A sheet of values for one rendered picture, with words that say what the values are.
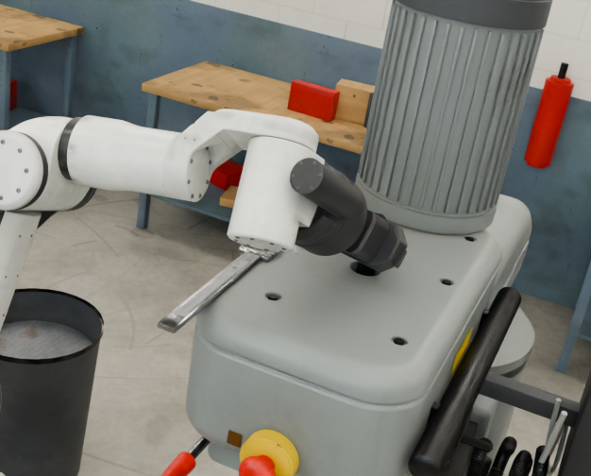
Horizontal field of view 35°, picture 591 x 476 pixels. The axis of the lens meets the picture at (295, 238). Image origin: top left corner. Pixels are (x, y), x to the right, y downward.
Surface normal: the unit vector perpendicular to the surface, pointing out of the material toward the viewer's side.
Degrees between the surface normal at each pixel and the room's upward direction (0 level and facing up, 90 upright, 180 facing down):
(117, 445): 0
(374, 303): 0
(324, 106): 90
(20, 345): 0
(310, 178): 60
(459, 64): 90
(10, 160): 70
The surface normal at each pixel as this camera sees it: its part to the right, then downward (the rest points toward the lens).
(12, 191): -0.28, 0.02
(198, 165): 0.95, 0.17
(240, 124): -0.23, -0.22
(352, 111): -0.25, 0.37
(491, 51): 0.22, 0.44
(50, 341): 0.16, -0.90
